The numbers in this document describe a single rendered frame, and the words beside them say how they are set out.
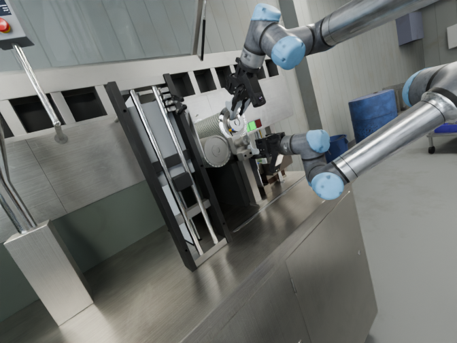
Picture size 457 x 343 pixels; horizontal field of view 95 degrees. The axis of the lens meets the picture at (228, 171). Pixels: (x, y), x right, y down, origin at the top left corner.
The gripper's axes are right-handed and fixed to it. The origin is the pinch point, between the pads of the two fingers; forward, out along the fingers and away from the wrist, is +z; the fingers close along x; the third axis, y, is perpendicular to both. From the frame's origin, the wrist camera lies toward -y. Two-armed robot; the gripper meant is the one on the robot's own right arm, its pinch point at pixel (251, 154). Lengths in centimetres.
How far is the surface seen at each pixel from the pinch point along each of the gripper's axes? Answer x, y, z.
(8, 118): 72, 43, 31
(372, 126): -304, -62, 55
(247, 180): 11.3, -7.5, -5.4
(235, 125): 6.9, 15.0, -4.1
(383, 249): -86, -109, -13
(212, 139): 18.1, 13.2, -1.6
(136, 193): 45, 1, 31
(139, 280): 61, -19, 0
